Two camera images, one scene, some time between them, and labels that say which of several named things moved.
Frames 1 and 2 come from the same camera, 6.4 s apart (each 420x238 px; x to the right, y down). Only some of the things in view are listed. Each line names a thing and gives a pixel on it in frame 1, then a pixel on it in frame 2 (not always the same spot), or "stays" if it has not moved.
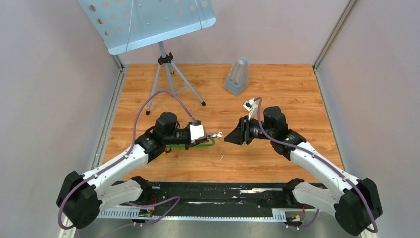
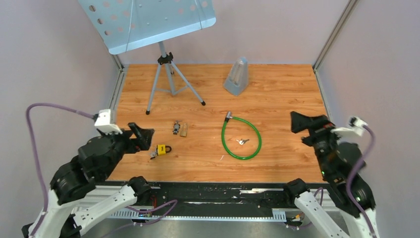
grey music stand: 126,25 stays
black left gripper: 196,142 → 144,135
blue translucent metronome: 236,81 stays
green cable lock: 174,146 → 229,116
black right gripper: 240,135 → 299,121
